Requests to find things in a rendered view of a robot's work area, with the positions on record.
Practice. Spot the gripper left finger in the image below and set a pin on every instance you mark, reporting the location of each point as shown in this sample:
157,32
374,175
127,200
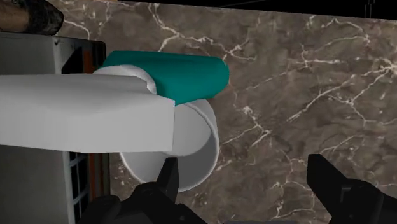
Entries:
155,201

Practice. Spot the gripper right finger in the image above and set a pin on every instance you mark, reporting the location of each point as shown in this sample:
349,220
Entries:
350,201

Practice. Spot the white bowl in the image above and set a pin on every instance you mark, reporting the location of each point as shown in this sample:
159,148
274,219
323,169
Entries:
198,155

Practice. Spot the grey coffee machine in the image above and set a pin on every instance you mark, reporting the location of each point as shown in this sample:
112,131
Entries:
77,114

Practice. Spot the teal mug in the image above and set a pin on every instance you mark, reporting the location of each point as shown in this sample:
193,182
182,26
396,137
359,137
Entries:
186,77

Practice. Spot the brown black rounded thing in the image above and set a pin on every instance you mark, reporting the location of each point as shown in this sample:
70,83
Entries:
28,15

